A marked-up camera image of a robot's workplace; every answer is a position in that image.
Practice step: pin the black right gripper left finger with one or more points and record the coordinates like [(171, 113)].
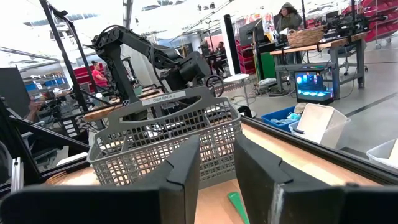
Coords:
[(174, 193)]

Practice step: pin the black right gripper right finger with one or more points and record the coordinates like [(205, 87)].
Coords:
[(280, 199)]

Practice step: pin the grey plastic silverware basket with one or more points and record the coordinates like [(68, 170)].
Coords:
[(161, 98)]

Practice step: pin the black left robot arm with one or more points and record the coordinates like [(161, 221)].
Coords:
[(118, 71)]

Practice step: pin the black background robot arm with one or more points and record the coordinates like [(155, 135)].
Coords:
[(345, 25)]

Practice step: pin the person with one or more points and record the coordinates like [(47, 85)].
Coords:
[(289, 18), (99, 76), (221, 53)]

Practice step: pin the black and white pillar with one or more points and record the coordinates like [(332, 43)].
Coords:
[(231, 43)]

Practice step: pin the red storage bins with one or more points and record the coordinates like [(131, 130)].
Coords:
[(245, 59)]

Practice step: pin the black monitor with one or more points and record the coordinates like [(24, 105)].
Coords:
[(248, 32), (12, 90)]

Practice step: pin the green box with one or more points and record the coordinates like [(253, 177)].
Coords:
[(268, 65)]

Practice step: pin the white power strip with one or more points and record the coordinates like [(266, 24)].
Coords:
[(267, 81)]

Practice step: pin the teal cloth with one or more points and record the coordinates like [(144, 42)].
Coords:
[(286, 119)]

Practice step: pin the blue plastic bin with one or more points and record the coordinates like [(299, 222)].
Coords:
[(267, 119)]

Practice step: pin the white plastic bin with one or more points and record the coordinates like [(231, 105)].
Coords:
[(323, 124)]

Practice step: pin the tan cloth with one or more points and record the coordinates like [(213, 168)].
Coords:
[(300, 108)]

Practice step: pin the wooden workbench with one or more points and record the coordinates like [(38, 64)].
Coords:
[(298, 49)]

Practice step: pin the red cabinet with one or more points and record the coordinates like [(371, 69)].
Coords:
[(82, 73)]

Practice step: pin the clear plastic bin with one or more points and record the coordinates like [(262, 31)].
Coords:
[(382, 152)]

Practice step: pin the wicker basket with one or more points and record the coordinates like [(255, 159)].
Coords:
[(306, 36)]

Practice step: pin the computer with blue lights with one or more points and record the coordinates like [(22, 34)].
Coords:
[(312, 87)]

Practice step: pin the black tripod pole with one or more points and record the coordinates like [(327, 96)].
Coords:
[(66, 62)]

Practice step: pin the shelf with blue bins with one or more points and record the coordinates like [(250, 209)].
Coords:
[(46, 83)]

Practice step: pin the silver aluminium extrusion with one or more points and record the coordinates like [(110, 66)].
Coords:
[(17, 174)]

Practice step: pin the person's hand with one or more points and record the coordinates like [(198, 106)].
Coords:
[(32, 109)]

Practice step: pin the red bin rack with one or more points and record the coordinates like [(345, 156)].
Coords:
[(382, 18)]

